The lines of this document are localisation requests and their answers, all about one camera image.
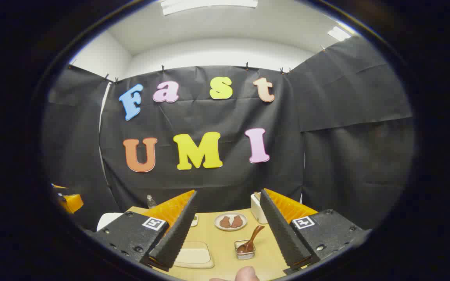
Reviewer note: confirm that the white divided snack dish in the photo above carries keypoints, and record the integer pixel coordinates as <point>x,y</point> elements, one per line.
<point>195,220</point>

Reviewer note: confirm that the black backdrop cloth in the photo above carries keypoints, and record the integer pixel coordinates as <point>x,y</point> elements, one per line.
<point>209,117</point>

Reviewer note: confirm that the white round plate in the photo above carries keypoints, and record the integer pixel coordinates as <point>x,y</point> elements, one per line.
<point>231,229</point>

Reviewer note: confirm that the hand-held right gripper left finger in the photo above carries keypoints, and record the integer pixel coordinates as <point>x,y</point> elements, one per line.
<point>178,230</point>

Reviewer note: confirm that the brown meat piece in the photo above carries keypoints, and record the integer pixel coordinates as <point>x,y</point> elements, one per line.
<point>237,221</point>
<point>225,222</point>

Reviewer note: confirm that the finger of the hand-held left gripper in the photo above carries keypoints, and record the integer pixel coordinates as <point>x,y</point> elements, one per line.
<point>72,203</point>

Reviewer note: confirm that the brown wooden spoon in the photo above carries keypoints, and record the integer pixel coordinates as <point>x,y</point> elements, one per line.
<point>250,240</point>

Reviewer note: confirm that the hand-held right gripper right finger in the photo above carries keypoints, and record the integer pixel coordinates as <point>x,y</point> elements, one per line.
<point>281,230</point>

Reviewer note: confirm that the long ceiling light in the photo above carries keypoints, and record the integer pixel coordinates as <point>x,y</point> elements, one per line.
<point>209,4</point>

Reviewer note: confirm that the white rice cooker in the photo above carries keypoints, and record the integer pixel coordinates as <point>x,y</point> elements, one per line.
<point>108,220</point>

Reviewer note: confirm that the small ceiling light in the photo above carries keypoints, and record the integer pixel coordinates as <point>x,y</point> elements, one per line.
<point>339,33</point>

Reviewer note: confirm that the clear plastic bottle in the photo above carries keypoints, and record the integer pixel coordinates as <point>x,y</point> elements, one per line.
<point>151,202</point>

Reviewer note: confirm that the white toaster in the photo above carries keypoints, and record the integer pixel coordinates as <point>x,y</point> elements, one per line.
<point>257,208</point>

